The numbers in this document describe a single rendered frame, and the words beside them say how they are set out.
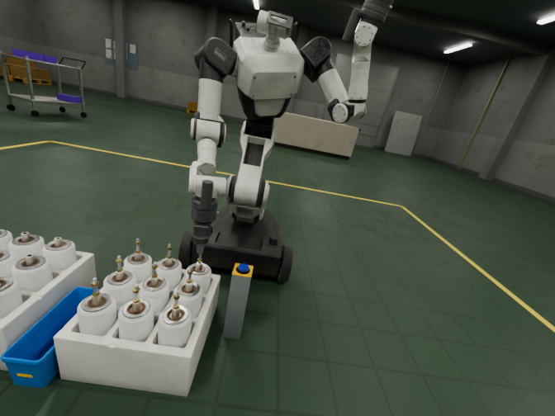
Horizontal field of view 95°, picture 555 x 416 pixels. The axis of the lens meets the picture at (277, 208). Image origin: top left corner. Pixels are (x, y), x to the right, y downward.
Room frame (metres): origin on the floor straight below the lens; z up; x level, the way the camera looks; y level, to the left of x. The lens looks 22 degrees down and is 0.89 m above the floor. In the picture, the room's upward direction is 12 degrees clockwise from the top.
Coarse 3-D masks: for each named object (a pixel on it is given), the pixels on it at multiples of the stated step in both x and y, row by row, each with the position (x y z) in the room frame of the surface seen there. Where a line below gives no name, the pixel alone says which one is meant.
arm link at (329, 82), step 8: (328, 72) 1.18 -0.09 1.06; (336, 72) 1.20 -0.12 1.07; (320, 80) 1.19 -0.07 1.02; (328, 80) 1.17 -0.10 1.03; (336, 80) 1.17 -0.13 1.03; (320, 88) 1.20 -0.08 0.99; (328, 88) 1.17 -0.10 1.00; (336, 88) 1.16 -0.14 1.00; (344, 88) 1.18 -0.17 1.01; (328, 96) 1.17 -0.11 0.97; (336, 96) 1.15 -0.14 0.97; (344, 96) 1.16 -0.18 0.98; (328, 104) 1.17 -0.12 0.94; (336, 104) 1.12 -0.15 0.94; (336, 112) 1.11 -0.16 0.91; (344, 112) 1.08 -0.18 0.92; (336, 120) 1.11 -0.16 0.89; (344, 120) 1.08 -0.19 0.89
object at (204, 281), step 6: (186, 270) 0.81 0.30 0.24; (210, 270) 0.83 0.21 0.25; (186, 276) 0.79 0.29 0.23; (192, 276) 0.78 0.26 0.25; (198, 276) 0.78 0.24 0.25; (204, 276) 0.79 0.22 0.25; (210, 276) 0.82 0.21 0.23; (198, 282) 0.77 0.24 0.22; (204, 282) 0.79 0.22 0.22; (204, 288) 0.79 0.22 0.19
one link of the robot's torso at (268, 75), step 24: (240, 24) 1.24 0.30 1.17; (240, 48) 1.10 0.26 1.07; (264, 48) 1.12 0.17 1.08; (288, 48) 1.16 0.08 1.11; (240, 72) 1.08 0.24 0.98; (264, 72) 1.07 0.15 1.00; (288, 72) 1.11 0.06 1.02; (240, 96) 1.19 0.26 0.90; (264, 96) 1.13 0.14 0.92; (288, 96) 1.18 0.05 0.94; (264, 120) 1.28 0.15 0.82
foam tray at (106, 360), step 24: (216, 288) 0.83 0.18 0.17; (72, 336) 0.50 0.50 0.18; (96, 336) 0.52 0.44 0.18; (192, 336) 0.58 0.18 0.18; (72, 360) 0.49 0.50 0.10; (96, 360) 0.49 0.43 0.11; (120, 360) 0.50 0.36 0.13; (144, 360) 0.50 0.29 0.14; (168, 360) 0.51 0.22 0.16; (192, 360) 0.54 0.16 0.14; (120, 384) 0.50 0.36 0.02; (144, 384) 0.50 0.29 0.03; (168, 384) 0.51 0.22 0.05
